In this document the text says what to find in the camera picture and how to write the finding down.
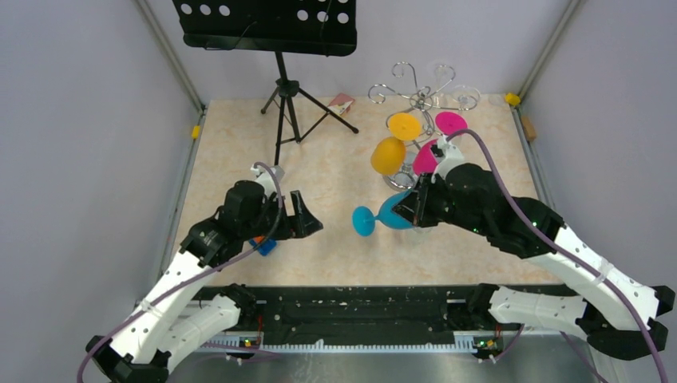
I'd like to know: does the tall clear flute glass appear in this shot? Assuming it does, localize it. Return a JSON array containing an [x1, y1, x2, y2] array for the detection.
[[430, 63, 456, 108]]

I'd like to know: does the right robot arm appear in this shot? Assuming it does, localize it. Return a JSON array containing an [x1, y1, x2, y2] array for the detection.
[[393, 164, 675, 361]]

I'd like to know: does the yellow corner clamp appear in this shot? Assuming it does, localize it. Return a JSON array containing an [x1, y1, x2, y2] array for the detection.
[[504, 93, 521, 107]]

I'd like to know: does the wooden block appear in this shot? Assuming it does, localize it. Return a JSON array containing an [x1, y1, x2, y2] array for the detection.
[[521, 116, 537, 142]]

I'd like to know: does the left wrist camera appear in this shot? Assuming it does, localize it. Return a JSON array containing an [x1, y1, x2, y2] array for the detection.
[[251, 165, 285, 197]]

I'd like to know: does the blue plastic goblet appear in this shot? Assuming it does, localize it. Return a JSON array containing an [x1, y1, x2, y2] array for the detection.
[[351, 191, 414, 237]]

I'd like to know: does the magenta plastic goblet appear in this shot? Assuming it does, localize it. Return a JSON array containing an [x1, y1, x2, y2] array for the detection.
[[413, 112, 468, 176]]

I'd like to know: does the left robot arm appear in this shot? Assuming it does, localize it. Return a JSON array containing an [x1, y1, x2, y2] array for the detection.
[[86, 175, 323, 382]]

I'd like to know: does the chrome wine glass rack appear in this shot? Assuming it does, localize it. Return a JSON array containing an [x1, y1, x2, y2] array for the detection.
[[367, 61, 457, 192]]

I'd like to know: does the blue orange toy car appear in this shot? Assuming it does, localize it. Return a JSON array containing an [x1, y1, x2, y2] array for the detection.
[[248, 236, 277, 256]]

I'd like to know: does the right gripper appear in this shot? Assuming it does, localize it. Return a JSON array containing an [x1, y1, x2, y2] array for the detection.
[[392, 171, 489, 236]]

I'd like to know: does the black music stand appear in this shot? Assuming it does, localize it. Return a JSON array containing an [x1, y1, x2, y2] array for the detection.
[[173, 0, 359, 163]]

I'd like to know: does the clear wine glass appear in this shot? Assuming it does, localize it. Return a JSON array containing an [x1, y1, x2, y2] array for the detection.
[[450, 85, 481, 112]]

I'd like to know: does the small pink card box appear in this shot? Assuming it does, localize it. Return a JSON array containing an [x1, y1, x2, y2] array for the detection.
[[327, 93, 355, 116]]

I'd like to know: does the small clear tumbler glass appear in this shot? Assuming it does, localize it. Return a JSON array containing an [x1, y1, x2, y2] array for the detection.
[[404, 227, 433, 247]]

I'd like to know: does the orange plastic goblet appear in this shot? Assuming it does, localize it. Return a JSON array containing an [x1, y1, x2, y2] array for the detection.
[[370, 113, 422, 176]]

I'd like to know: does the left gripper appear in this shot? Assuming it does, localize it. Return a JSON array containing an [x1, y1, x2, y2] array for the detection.
[[241, 190, 323, 240]]

